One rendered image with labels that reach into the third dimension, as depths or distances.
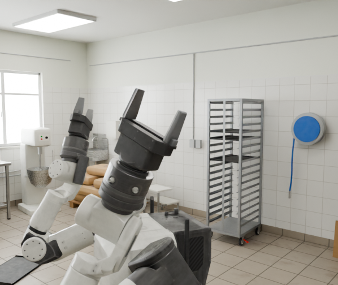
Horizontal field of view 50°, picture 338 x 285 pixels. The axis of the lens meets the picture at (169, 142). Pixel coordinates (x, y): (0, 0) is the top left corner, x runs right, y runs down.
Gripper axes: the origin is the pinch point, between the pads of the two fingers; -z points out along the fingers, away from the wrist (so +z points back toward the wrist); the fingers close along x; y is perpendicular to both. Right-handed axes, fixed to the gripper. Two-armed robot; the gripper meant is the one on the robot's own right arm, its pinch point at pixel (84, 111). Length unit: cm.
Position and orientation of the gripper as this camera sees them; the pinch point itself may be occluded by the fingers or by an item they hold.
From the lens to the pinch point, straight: 135.3
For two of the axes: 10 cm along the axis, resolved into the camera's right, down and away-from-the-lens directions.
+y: -9.8, -1.4, 1.3
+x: -0.9, -2.9, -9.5
